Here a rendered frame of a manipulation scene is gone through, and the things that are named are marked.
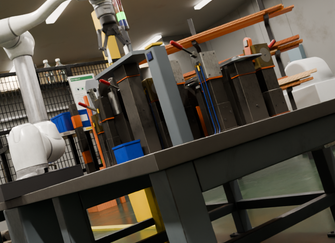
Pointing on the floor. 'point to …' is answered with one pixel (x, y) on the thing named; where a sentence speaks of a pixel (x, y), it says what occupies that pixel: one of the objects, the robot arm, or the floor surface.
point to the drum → (140, 205)
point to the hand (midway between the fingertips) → (118, 56)
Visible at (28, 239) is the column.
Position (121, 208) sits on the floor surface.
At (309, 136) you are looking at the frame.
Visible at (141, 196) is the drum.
